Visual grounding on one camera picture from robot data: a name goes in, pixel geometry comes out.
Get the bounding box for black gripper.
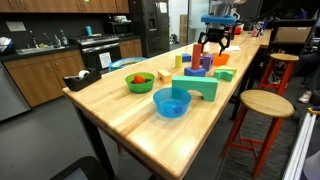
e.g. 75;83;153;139
197;23;232;57

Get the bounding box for red cylinder block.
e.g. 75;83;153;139
191;43;203;71

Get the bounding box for blue square base block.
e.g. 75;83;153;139
184;65;207;78

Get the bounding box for yellow cylinder block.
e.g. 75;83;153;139
175;54;184;69

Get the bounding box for stacked cardboard boxes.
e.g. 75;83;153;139
179;14;190;45

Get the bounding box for blue foam block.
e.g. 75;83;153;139
181;52;193;63

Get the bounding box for yellow-green triangle block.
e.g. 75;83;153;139
218;65;238;76

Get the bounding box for small teal arch block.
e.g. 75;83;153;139
214;69;234;83

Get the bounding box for large teal arch block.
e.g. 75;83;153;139
171;75;219;102

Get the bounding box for small blue block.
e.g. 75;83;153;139
173;104;184;115

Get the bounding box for stacked white bowls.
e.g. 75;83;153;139
112;15;128;23

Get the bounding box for orange plastic bowl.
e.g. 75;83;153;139
212;52;231;67

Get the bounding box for colourful toy figure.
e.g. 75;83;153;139
251;21;264;38

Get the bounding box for black shelf cart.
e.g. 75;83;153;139
268;19;318;56

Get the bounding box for wooden stool red legs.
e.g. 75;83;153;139
220;89;296;179
258;53;300;97

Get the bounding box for steel refrigerator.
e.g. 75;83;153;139
129;0;172;58

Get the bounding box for cardboard box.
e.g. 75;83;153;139
273;26;313;44

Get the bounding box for blue plastic bowl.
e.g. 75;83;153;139
152;87;193;119

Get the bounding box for narrow wooden base cabinet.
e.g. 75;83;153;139
119;38;144;59

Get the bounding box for red ball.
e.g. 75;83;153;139
133;74;146;85

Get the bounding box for green plastic bowl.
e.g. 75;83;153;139
125;71;156;94

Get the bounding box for black microwave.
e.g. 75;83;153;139
108;20;135;36

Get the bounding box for blue round chair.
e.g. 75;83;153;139
108;56;148;73

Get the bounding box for person leg dark trousers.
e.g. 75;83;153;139
294;53;320;98

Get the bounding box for white sneaker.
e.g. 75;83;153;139
297;90;313;105

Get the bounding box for white paper sign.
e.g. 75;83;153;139
98;51;113;70

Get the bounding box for steel stove oven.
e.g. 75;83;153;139
77;33;122;72

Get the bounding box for white tape roll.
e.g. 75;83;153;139
78;69;91;79

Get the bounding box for black tape dispenser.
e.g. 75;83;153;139
63;67;103;92

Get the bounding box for clear soap bottle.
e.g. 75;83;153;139
59;29;69;46
53;34;63;47

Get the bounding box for steel sink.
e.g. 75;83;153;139
15;44;66;56

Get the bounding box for wooden sink base cabinets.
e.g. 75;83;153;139
3;49;86;108

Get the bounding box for steel faucet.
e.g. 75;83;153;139
29;30;40;49

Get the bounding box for white blue round object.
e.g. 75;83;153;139
0;35;16;54

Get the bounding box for steel dishwasher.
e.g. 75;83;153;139
0;61;33;123

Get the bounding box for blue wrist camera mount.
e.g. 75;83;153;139
200;14;237;25

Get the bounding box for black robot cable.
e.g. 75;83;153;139
231;0;288;32

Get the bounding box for white metal frame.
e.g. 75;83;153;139
282;111;318;180

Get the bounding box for black table frame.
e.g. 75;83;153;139
73;46;264;180

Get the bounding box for wooden wall cabinets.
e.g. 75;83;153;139
0;0;130;14

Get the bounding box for white wall plate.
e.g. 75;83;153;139
5;20;27;32

